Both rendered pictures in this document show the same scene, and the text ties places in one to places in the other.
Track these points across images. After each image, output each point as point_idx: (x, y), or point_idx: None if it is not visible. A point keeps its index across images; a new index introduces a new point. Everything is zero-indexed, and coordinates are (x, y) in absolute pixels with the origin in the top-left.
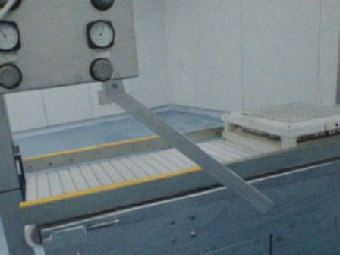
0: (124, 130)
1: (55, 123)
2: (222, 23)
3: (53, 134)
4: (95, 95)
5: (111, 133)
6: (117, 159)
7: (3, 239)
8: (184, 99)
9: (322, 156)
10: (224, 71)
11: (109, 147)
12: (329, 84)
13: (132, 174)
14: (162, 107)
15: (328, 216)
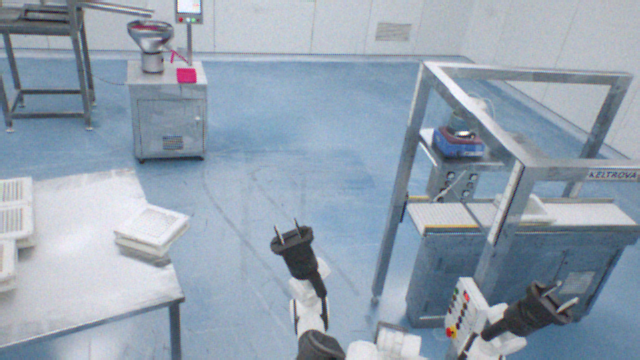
0: (400, 86)
1: (319, 52)
2: None
3: (317, 68)
4: (374, 27)
5: (385, 88)
6: (445, 204)
7: (310, 195)
8: (479, 55)
9: (525, 230)
10: (539, 46)
11: None
12: (639, 112)
13: (453, 217)
14: (449, 57)
15: (524, 249)
